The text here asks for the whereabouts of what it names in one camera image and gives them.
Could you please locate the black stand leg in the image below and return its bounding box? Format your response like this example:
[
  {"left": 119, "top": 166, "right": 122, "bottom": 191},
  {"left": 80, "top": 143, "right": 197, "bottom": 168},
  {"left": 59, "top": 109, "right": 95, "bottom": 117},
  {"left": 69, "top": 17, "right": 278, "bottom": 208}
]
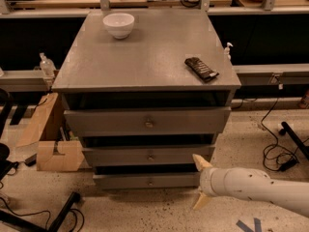
[
  {"left": 0, "top": 192, "right": 81, "bottom": 232},
  {"left": 281, "top": 122, "right": 309, "bottom": 160}
]

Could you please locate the grey drawer cabinet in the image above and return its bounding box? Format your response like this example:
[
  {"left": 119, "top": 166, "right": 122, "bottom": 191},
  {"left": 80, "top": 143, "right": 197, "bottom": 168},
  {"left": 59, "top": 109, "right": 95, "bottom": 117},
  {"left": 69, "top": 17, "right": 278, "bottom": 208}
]
[{"left": 53, "top": 9, "right": 240, "bottom": 175}]

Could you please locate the black cable with adapter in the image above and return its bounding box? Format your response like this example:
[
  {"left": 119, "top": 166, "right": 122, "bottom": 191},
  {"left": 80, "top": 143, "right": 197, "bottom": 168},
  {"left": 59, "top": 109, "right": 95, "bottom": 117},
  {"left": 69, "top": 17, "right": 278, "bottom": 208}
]
[{"left": 260, "top": 75, "right": 309, "bottom": 173}]

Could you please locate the white ceramic bowl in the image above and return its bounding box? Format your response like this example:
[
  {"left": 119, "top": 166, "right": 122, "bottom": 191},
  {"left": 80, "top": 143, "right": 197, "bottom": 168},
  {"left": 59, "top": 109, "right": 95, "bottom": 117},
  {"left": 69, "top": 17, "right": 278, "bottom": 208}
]
[{"left": 102, "top": 13, "right": 135, "bottom": 39}]

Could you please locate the black stand leg left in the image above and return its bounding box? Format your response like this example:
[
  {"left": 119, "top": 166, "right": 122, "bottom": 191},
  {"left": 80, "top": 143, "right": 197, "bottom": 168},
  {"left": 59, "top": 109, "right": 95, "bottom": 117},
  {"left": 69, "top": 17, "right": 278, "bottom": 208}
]
[{"left": 0, "top": 192, "right": 81, "bottom": 232}]

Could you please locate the grey middle drawer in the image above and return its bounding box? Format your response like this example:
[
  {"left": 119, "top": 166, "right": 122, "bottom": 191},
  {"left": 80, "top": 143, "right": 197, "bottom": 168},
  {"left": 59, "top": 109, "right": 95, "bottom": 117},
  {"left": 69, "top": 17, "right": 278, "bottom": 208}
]
[{"left": 83, "top": 144, "right": 215, "bottom": 166}]

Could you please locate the small white pump bottle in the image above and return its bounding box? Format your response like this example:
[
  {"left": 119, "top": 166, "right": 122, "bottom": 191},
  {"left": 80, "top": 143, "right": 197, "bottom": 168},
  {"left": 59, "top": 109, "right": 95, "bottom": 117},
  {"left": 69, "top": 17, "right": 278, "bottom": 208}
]
[{"left": 224, "top": 43, "right": 234, "bottom": 60}]

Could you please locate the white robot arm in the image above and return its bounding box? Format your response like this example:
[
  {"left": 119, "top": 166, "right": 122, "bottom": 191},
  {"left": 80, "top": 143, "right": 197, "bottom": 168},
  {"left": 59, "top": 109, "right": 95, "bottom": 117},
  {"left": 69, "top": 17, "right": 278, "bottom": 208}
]
[{"left": 192, "top": 154, "right": 309, "bottom": 218}]

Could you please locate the clear pump bottle left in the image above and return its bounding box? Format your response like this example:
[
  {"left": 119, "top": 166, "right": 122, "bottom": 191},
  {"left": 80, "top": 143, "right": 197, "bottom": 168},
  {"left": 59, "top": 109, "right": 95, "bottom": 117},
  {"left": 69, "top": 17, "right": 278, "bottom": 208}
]
[{"left": 40, "top": 52, "right": 56, "bottom": 77}]

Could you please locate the brown cardboard box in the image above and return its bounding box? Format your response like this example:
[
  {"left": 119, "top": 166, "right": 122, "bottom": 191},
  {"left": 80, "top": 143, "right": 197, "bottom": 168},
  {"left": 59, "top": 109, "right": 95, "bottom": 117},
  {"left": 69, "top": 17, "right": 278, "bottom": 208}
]
[{"left": 16, "top": 93, "right": 84, "bottom": 172}]

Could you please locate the blue tape mark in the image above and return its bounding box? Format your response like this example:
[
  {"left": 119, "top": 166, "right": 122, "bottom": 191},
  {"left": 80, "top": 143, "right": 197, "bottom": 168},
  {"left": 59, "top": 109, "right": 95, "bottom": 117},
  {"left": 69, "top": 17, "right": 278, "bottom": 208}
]
[{"left": 236, "top": 217, "right": 263, "bottom": 232}]

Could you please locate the black stand leg right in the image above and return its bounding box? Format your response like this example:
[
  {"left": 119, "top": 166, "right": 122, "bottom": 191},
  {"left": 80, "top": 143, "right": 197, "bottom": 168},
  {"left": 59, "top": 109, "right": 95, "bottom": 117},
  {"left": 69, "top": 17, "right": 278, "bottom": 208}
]
[{"left": 281, "top": 122, "right": 309, "bottom": 160}]

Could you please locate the black floor cable left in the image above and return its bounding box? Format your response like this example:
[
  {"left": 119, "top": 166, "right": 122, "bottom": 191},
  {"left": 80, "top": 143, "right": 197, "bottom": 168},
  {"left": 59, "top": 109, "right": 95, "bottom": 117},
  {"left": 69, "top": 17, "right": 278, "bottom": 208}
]
[{"left": 0, "top": 196, "right": 85, "bottom": 232}]

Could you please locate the grey drawer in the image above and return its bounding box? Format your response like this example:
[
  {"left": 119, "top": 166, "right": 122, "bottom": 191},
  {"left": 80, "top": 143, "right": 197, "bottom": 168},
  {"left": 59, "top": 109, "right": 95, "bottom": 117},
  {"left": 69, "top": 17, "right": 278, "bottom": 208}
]
[
  {"left": 93, "top": 172, "right": 200, "bottom": 189},
  {"left": 64, "top": 107, "right": 231, "bottom": 137},
  {"left": 83, "top": 144, "right": 215, "bottom": 166}
]

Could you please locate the grey bottom drawer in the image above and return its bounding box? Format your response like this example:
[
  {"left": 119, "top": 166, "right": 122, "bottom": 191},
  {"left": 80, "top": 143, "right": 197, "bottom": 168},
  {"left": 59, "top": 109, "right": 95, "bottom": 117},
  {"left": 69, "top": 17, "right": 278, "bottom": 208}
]
[{"left": 93, "top": 172, "right": 200, "bottom": 189}]

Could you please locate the grey top drawer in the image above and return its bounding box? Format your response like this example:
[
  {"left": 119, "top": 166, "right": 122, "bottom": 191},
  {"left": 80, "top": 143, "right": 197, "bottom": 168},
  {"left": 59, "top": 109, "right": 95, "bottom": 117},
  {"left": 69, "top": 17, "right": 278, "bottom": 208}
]
[{"left": 64, "top": 107, "right": 231, "bottom": 137}]

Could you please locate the dark snack bar wrapper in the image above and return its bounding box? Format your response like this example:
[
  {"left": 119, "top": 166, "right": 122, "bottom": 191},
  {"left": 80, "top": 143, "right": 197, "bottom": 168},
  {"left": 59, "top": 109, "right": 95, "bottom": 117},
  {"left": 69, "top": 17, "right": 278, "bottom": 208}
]
[{"left": 184, "top": 57, "right": 219, "bottom": 82}]

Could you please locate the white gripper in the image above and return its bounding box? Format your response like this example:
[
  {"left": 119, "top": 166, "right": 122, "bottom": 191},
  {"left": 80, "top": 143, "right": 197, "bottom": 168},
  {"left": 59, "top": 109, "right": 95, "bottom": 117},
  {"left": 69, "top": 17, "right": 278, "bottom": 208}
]
[{"left": 192, "top": 154, "right": 245, "bottom": 210}]

